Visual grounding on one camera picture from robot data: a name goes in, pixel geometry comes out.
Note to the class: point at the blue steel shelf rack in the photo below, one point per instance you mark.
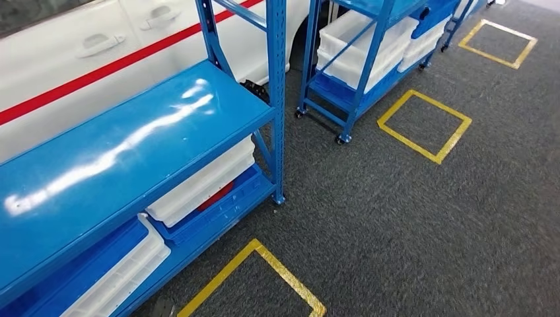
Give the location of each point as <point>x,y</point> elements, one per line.
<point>109,153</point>

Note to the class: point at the white plastic bin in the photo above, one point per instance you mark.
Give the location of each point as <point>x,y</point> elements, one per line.
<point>337,76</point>
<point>431,41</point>
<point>238,170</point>
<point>127,271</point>
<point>197,183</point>
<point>393,39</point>
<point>415,59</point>

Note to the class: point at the red object in bin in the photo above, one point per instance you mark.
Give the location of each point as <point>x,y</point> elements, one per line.
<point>216,199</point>

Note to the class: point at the blue plastic bin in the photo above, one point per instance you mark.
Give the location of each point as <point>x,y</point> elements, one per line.
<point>218,218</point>
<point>87,267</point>
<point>437,17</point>

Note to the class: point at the blue wheeled cart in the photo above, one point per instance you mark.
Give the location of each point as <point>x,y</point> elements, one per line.
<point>454,28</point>
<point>365,74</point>

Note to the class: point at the long red barrier belt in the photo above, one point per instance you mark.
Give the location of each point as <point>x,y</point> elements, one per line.
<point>109,68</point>

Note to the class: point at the white car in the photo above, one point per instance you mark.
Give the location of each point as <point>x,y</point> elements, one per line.
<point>65,26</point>

